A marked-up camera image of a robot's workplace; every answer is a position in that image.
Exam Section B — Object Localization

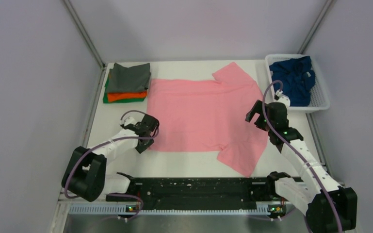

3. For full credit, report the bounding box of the grey folded t shirt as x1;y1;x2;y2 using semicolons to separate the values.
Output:
106;63;151;94

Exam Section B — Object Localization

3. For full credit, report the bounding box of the white plastic basket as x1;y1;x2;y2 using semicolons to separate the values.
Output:
265;54;330;113

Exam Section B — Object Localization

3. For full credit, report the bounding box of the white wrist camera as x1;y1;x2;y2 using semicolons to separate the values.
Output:
274;90;291;107
120;116;137;128

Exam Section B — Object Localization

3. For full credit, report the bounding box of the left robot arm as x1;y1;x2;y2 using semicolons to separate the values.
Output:
62;114;160;202

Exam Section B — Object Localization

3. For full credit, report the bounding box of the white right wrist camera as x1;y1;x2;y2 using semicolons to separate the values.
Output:
274;90;291;107

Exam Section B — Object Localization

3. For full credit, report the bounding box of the white cable duct rail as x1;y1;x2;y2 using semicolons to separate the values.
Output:
69;203;270;216

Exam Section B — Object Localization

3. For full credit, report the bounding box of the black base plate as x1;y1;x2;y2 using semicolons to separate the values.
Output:
106;178;289;212

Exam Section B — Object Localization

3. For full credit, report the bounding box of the aluminium frame post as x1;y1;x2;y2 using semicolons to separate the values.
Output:
61;0;105;68
297;0;337;54

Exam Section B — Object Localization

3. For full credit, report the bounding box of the right aluminium frame post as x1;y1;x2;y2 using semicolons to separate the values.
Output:
297;0;337;54

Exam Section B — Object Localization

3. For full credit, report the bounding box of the blue t shirt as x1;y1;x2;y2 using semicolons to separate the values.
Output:
269;56;316;107

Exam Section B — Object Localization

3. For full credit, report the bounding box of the pink t shirt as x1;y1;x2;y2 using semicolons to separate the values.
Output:
147;62;268;177

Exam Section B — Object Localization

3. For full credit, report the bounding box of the orange folded t shirt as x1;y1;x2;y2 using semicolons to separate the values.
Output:
106;72;148;103

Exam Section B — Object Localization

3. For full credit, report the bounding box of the left aluminium frame post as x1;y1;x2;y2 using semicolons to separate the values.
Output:
61;0;105;68

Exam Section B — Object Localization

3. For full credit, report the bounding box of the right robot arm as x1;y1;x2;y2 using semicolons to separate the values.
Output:
245;100;357;233

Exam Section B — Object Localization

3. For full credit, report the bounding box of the green folded t shirt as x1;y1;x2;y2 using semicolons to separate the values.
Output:
102;77;148;104

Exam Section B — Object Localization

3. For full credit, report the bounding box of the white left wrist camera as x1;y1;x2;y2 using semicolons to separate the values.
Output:
120;116;137;128

